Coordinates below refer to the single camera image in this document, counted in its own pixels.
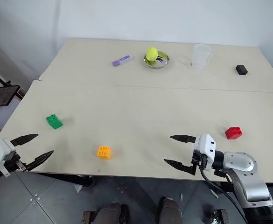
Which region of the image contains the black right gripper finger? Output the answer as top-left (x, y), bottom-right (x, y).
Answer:
top-left (170, 134), bottom-right (197, 144)
top-left (163, 158), bottom-right (196, 176)

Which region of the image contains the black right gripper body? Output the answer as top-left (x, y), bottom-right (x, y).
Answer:
top-left (190, 150), bottom-right (209, 176)

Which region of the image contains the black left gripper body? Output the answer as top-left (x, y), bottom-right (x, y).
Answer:
top-left (3, 150), bottom-right (27, 174)

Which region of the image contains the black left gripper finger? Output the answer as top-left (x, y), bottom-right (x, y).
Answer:
top-left (24, 150), bottom-right (55, 173)
top-left (10, 133), bottom-right (39, 147)

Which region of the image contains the green toy brick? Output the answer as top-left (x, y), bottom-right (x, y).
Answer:
top-left (45, 113), bottom-right (64, 130)

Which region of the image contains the red toy brick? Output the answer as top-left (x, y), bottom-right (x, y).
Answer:
top-left (224, 126), bottom-right (243, 140)

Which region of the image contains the black tablet on stand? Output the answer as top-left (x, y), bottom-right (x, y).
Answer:
top-left (0, 85), bottom-right (21, 108)

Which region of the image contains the orange toy brick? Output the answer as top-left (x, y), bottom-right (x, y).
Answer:
top-left (96, 146), bottom-right (112, 161)

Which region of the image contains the shiny metal plate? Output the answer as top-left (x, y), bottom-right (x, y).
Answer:
top-left (142, 50), bottom-right (170, 69)

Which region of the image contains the clear plastic measuring cup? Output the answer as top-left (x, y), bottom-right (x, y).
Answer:
top-left (190, 44), bottom-right (213, 71)

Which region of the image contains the small black box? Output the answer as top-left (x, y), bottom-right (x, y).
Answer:
top-left (235, 64), bottom-right (248, 76)

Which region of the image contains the yellow-green tennis ball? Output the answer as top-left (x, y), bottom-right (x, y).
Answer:
top-left (145, 47), bottom-right (159, 62)

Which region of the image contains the purple marker pen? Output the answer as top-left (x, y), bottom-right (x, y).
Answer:
top-left (112, 55), bottom-right (133, 67)

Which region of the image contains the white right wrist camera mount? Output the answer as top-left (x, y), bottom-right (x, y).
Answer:
top-left (193, 133), bottom-right (217, 162)

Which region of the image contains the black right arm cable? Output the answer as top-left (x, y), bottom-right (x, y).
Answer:
top-left (199, 169), bottom-right (248, 224)

